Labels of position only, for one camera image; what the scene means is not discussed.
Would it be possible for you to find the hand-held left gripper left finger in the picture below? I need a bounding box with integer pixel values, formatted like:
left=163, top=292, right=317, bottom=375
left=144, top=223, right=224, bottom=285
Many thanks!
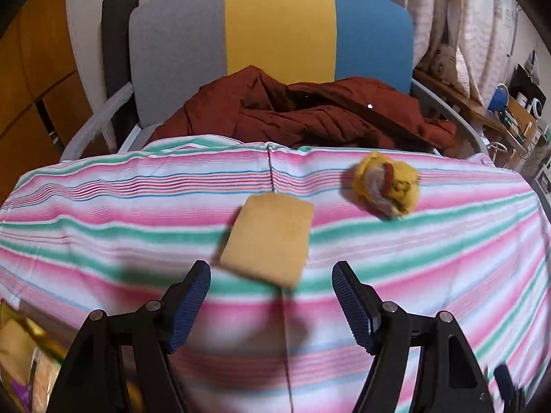
left=45, top=260, right=212, bottom=413

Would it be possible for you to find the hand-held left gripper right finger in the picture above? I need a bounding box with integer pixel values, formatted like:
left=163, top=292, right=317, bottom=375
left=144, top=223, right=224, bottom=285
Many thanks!
left=331, top=261, right=497, bottom=413

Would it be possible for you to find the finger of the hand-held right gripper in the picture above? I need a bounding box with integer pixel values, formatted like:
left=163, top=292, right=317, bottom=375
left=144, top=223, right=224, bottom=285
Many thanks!
left=493, top=365, right=518, bottom=404

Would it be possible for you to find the yellow sponge block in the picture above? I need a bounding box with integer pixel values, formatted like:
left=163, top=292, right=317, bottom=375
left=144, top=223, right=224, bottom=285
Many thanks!
left=219, top=193, right=315, bottom=289

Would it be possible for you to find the gold metal tin box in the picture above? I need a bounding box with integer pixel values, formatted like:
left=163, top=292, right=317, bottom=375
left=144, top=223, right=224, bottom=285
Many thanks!
left=0, top=299, right=143, bottom=413

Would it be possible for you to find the large green-edged cracker packet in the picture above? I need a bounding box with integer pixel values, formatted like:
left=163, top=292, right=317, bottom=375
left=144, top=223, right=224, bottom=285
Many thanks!
left=30, top=348, right=59, bottom=413

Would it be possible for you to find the purple snack packet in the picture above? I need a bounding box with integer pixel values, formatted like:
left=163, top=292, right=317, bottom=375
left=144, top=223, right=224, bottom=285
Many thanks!
left=11, top=379, right=32, bottom=413

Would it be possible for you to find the pink green striped tablecloth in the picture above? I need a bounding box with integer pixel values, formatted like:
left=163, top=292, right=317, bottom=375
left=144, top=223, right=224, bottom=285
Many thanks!
left=0, top=134, right=551, bottom=413

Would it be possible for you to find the yellow bear-face snack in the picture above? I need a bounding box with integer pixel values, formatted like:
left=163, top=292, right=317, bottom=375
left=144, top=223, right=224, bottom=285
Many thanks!
left=352, top=151, right=420, bottom=220

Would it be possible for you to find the dark red jacket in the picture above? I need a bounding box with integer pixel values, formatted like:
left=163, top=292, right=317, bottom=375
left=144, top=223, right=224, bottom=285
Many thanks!
left=148, top=65, right=458, bottom=153

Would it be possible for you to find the wooden side table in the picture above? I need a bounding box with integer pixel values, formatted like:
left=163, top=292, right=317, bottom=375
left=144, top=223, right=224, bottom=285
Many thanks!
left=413, top=69, right=539, bottom=156

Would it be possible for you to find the blue round object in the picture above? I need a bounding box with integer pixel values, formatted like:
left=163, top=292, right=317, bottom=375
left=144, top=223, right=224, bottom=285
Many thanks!
left=488, top=84, right=511, bottom=113

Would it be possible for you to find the orange wooden wardrobe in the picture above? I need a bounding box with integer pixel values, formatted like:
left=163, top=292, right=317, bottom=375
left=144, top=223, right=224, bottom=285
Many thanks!
left=0, top=0, right=108, bottom=181

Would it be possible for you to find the black cabinet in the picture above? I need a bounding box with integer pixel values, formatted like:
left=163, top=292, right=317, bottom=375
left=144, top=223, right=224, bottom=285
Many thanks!
left=512, top=64, right=544, bottom=113

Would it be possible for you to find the grey yellow blue chair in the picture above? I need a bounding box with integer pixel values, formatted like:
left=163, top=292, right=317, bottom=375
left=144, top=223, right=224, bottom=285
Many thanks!
left=60, top=0, right=489, bottom=162

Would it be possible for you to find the pink patterned curtain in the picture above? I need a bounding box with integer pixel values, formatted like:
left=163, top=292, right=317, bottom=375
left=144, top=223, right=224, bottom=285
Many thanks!
left=254, top=0, right=539, bottom=108

